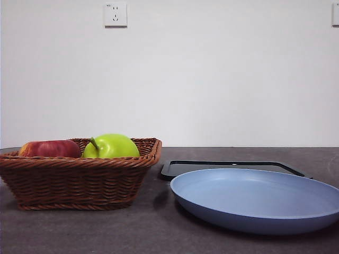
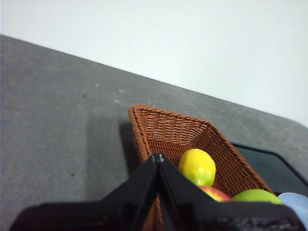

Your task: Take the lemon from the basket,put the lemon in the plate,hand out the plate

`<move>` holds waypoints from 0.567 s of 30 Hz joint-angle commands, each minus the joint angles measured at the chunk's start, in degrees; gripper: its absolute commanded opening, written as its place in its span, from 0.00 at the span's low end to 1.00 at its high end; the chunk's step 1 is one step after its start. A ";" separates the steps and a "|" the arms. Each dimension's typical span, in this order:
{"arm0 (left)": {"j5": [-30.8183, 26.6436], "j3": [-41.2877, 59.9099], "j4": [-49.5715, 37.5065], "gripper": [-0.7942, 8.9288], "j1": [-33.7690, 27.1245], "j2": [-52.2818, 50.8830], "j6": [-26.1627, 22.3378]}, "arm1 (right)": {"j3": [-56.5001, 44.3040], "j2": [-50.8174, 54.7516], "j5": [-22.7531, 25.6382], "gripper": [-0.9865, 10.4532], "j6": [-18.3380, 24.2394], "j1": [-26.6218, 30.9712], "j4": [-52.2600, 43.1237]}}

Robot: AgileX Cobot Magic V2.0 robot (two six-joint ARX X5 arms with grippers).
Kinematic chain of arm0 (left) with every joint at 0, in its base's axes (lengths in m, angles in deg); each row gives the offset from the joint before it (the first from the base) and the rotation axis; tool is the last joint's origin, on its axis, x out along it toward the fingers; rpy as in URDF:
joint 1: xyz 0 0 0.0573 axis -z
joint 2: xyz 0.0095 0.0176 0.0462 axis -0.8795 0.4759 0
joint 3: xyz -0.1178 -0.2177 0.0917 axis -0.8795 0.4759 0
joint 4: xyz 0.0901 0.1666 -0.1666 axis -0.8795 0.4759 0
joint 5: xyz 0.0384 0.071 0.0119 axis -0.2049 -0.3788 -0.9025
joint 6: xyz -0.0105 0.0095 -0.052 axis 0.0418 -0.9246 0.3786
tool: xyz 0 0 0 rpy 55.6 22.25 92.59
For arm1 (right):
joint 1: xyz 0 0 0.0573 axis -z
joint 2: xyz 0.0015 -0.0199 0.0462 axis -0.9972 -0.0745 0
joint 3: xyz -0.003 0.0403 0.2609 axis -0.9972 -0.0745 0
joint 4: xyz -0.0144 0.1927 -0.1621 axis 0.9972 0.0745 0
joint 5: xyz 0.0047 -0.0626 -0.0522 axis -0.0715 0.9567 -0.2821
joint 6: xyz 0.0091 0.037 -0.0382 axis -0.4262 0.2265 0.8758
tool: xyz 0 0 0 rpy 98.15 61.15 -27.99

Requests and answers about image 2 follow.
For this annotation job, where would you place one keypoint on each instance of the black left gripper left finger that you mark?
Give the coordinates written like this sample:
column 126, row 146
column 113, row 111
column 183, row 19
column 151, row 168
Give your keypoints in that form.
column 115, row 211

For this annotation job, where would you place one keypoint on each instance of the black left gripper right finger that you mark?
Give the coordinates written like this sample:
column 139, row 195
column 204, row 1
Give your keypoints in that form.
column 204, row 214

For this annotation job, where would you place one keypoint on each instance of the yellow lemon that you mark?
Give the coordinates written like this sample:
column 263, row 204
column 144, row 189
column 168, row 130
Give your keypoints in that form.
column 197, row 166

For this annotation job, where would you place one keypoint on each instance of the blue plate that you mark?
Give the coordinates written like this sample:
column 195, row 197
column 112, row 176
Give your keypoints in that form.
column 296, row 202

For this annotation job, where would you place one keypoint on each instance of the brown woven wicker basket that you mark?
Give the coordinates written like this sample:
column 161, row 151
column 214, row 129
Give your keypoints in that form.
column 168, row 130

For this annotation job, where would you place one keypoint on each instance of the red apple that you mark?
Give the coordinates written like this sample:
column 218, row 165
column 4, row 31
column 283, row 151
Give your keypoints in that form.
column 216, row 195

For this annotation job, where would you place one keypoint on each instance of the green apple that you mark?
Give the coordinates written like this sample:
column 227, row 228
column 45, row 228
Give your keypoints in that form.
column 257, row 196

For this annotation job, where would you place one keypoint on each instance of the black flat tray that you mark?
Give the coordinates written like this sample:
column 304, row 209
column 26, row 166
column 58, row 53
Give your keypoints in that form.
column 264, row 166

